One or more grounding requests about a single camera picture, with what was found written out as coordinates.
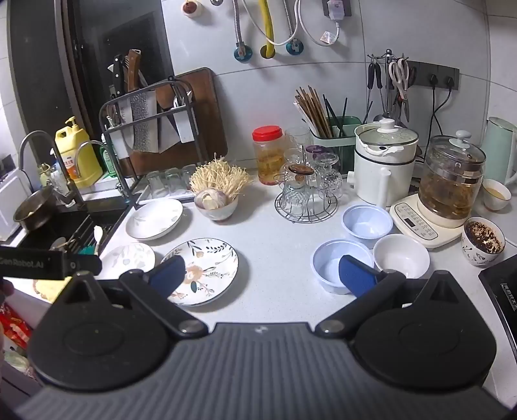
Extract steel kitchen faucet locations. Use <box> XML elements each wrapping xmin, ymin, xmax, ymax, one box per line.
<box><xmin>18</xmin><ymin>130</ymin><xmax>86</xmax><ymax>207</ymax></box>

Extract steel pot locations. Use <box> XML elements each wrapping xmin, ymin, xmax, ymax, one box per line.
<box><xmin>13</xmin><ymin>186</ymin><xmax>58</xmax><ymax>232</ymax></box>

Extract light blue plastic bowl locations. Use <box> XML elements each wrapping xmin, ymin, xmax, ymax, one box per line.
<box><xmin>312</xmin><ymin>239</ymin><xmax>375</xmax><ymax>295</ymax></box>
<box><xmin>343</xmin><ymin>205</ymin><xmax>394</xmax><ymax>244</ymax></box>

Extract bundle of chopsticks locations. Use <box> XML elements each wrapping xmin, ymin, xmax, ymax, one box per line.
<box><xmin>293</xmin><ymin>85</ymin><xmax>349</xmax><ymax>139</ymax></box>

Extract black wall power strip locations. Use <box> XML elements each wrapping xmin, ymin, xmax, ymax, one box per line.
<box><xmin>387</xmin><ymin>60</ymin><xmax>460</xmax><ymax>90</ymax></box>

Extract red-lidded plastic jar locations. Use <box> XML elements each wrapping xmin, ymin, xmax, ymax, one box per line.
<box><xmin>252</xmin><ymin>125</ymin><xmax>286</xmax><ymax>187</ymax></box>

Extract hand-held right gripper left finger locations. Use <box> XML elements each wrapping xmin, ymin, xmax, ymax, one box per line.
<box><xmin>65</xmin><ymin>254</ymin><xmax>208</xmax><ymax>339</ymax></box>

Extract hanging scissors and utensils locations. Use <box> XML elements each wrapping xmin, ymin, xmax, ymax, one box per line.
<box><xmin>366</xmin><ymin>49</ymin><xmax>419</xmax><ymax>127</ymax></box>

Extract wooden-handled knife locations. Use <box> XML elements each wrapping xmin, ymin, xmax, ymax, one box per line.
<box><xmin>123</xmin><ymin>49</ymin><xmax>142</xmax><ymax>93</ymax></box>

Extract red snack packets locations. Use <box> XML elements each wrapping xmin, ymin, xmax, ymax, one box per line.
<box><xmin>0</xmin><ymin>302</ymin><xmax>34</xmax><ymax>353</ymax></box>

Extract green bottle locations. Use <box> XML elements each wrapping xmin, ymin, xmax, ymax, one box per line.
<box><xmin>99</xmin><ymin>144</ymin><xmax>119</xmax><ymax>177</ymax></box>

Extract glass health kettle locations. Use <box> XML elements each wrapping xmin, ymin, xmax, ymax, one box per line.
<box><xmin>418</xmin><ymin>130</ymin><xmax>488</xmax><ymax>221</ymax></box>

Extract slim curved faucet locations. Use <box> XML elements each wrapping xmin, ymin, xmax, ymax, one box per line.
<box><xmin>76</xmin><ymin>140</ymin><xmax>120</xmax><ymax>190</ymax></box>

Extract steel cleaver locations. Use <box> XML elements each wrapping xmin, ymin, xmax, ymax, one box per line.
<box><xmin>119</xmin><ymin>90</ymin><xmax>159</xmax><ymax>154</ymax></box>

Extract black kitchen sink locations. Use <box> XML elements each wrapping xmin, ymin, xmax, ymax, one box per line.
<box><xmin>17</xmin><ymin>197</ymin><xmax>131</xmax><ymax>259</ymax></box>

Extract black induction cooker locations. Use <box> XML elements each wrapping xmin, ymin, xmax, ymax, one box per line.
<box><xmin>477</xmin><ymin>254</ymin><xmax>517</xmax><ymax>350</ymax></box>

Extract plain white bowl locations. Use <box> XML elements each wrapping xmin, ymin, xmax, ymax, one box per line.
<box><xmin>372</xmin><ymin>234</ymin><xmax>431</xmax><ymax>280</ymax></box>

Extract white-handled scissors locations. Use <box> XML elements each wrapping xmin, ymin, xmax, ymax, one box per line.
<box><xmin>389</xmin><ymin>57</ymin><xmax>411</xmax><ymax>100</ymax></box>

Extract wire glass rack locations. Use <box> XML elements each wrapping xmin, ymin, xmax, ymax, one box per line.
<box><xmin>275</xmin><ymin>189</ymin><xmax>339</xmax><ymax>224</ymax></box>

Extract clear drinking glass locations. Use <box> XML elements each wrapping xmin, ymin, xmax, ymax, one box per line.
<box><xmin>146</xmin><ymin>170</ymin><xmax>166</xmax><ymax>199</ymax></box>
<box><xmin>181</xmin><ymin>164</ymin><xmax>198</xmax><ymax>194</ymax></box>
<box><xmin>164</xmin><ymin>167</ymin><xmax>183</xmax><ymax>197</ymax></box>

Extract black knife rack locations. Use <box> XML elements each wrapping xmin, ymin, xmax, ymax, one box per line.
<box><xmin>99</xmin><ymin>76</ymin><xmax>199</xmax><ymax>205</ymax></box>

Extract mint green kettle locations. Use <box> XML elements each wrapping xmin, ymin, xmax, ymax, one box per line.
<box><xmin>482</xmin><ymin>117</ymin><xmax>517</xmax><ymax>186</ymax></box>

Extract cream kettle heating base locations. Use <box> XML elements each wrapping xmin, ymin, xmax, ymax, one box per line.
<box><xmin>389</xmin><ymin>193</ymin><xmax>470</xmax><ymax>249</ymax></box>

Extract large floral plate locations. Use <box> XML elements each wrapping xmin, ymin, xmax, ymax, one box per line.
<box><xmin>161</xmin><ymin>238</ymin><xmax>239</xmax><ymax>306</ymax></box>

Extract green chopstick holder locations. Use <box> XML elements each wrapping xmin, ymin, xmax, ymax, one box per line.
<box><xmin>310</xmin><ymin>116</ymin><xmax>363</xmax><ymax>172</ymax></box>

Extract yellow detergent bottle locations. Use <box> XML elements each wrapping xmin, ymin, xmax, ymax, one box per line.
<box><xmin>54</xmin><ymin>116</ymin><xmax>104</xmax><ymax>190</ymax></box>

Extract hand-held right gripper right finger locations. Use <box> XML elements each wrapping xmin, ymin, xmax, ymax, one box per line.
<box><xmin>315</xmin><ymin>254</ymin><xmax>461</xmax><ymax>339</ymax></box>

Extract white power cable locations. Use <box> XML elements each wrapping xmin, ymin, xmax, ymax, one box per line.
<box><xmin>242</xmin><ymin>0</ymin><xmax>342</xmax><ymax>46</ymax></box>

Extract white wall plug adapter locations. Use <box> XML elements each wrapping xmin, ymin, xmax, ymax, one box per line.
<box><xmin>322</xmin><ymin>0</ymin><xmax>353</xmax><ymax>22</ymax></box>

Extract bowl with chili residue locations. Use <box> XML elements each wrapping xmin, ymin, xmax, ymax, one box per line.
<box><xmin>461</xmin><ymin>217</ymin><xmax>506</xmax><ymax>268</ymax></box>

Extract white electric cooking pot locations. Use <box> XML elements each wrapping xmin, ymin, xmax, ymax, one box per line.
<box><xmin>347</xmin><ymin>119</ymin><xmax>421</xmax><ymax>208</ymax></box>

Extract small floral plate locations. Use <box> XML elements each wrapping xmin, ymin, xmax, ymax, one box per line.
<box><xmin>100</xmin><ymin>243</ymin><xmax>156</xmax><ymax>283</ymax></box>

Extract black-handled knife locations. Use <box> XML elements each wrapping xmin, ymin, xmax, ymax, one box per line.
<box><xmin>107</xmin><ymin>54</ymin><xmax>124</xmax><ymax>100</ymax></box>

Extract white tea cup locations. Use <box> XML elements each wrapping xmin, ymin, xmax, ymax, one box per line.
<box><xmin>481</xmin><ymin>178</ymin><xmax>513</xmax><ymax>212</ymax></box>

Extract cluster of crystal glasses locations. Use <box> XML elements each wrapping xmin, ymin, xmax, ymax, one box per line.
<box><xmin>280</xmin><ymin>127</ymin><xmax>344</xmax><ymax>211</ymax></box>

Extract braided metal hose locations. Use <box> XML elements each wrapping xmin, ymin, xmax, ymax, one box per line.
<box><xmin>231</xmin><ymin>0</ymin><xmax>254</xmax><ymax>64</ymax></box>
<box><xmin>282</xmin><ymin>0</ymin><xmax>305</xmax><ymax>56</ymax></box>

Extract yellow gas hose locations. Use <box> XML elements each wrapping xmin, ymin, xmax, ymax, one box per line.
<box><xmin>258</xmin><ymin>0</ymin><xmax>279</xmax><ymax>59</ymax></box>

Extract garlic bulb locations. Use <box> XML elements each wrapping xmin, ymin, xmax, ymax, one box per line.
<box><xmin>195</xmin><ymin>190</ymin><xmax>221</xmax><ymax>211</ymax></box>

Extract white bowl holding mushrooms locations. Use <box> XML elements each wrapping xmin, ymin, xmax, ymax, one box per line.
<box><xmin>194</xmin><ymin>194</ymin><xmax>239</xmax><ymax>222</ymax></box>

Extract wooden cutting board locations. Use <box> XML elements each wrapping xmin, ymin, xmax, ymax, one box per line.
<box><xmin>120</xmin><ymin>67</ymin><xmax>228</xmax><ymax>178</ymax></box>

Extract yellow cloth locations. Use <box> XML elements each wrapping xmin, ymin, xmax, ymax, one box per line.
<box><xmin>34</xmin><ymin>278</ymin><xmax>67</xmax><ymax>303</ymax></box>

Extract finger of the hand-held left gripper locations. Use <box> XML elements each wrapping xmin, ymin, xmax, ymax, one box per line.
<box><xmin>65</xmin><ymin>253</ymin><xmax>102</xmax><ymax>279</ymax></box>

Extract dark window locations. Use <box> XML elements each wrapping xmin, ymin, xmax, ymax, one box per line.
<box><xmin>8</xmin><ymin>0</ymin><xmax>175</xmax><ymax>142</ymax></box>

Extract white deep leaf-print plate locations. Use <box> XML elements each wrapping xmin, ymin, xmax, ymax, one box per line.
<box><xmin>125</xmin><ymin>199</ymin><xmax>185</xmax><ymax>242</ymax></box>

